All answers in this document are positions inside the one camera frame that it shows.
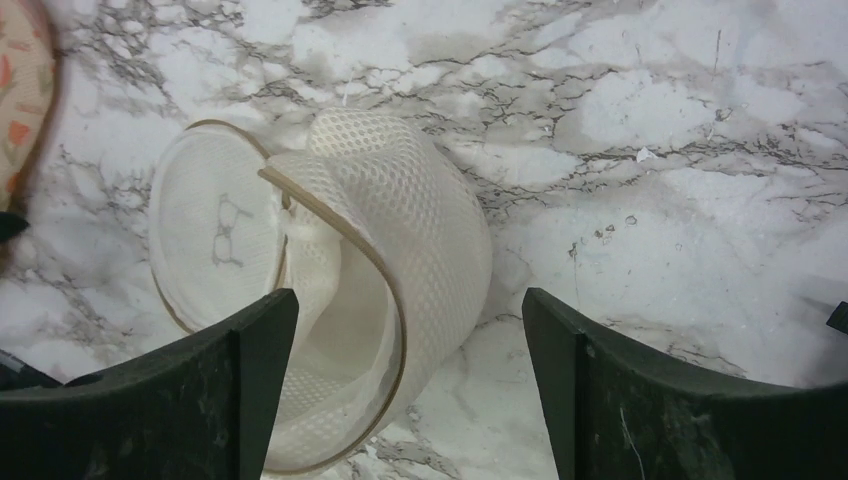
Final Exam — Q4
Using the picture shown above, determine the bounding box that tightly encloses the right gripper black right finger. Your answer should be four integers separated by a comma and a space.
522, 287, 847, 479

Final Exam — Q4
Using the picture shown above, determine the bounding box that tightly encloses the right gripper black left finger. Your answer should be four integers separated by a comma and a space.
1, 289, 299, 479

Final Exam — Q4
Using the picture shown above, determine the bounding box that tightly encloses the beige-rimmed mesh laundry bag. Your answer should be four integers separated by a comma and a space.
148, 108, 493, 479

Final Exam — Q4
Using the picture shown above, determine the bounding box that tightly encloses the floral oven mitt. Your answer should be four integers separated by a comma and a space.
1, 0, 57, 212

